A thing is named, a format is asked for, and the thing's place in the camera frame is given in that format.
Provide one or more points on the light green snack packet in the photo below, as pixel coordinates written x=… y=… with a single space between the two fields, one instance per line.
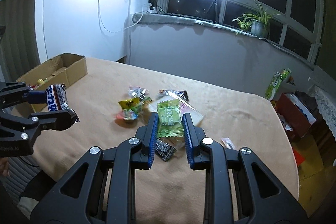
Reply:
x=169 y=119

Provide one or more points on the black snack packet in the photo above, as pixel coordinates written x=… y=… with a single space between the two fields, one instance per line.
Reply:
x=165 y=151

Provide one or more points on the red box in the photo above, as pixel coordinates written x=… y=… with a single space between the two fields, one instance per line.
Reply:
x=288 y=111

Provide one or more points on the yellow candy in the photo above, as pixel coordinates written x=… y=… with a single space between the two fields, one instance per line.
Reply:
x=41 y=81

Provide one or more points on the dark green candy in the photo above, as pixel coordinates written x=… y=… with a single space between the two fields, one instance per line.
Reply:
x=143 y=106

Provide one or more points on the potted spider plant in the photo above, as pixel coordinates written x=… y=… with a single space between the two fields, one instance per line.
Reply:
x=256 y=27

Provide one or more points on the grey windowsill cloth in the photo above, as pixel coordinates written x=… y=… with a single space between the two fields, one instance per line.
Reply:
x=168 y=18

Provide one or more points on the red jelly cup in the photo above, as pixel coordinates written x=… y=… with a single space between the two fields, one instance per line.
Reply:
x=126 y=116

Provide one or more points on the cardboard box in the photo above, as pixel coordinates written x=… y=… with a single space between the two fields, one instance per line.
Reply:
x=76 y=69

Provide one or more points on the white power strip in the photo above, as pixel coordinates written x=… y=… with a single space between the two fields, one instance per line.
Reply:
x=151 y=8

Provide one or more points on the white cabinet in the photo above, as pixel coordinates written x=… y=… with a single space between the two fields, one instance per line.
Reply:
x=73 y=16

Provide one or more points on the clear red-edged nut packet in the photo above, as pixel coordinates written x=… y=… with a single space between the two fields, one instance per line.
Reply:
x=137 y=91

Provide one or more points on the small pink candy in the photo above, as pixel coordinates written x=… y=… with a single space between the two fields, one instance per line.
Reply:
x=228 y=143

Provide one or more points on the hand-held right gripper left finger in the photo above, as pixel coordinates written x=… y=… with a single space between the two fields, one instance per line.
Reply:
x=153 y=132

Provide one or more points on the black tripod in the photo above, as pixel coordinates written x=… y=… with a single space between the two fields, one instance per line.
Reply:
x=215 y=3

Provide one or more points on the dark chocolate bar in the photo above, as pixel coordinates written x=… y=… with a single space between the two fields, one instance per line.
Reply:
x=181 y=95
x=56 y=98

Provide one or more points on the white lace cloth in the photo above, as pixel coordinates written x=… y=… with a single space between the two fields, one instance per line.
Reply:
x=325 y=108

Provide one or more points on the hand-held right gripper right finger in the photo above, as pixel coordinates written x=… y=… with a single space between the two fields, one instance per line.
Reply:
x=187 y=134

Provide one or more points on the striped grey cloth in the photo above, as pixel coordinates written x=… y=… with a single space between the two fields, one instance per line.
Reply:
x=18 y=174

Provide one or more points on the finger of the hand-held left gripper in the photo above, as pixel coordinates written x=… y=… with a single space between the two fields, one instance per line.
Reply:
x=56 y=120
x=38 y=98

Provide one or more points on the green carton box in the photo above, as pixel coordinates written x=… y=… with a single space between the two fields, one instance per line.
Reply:
x=274 y=85

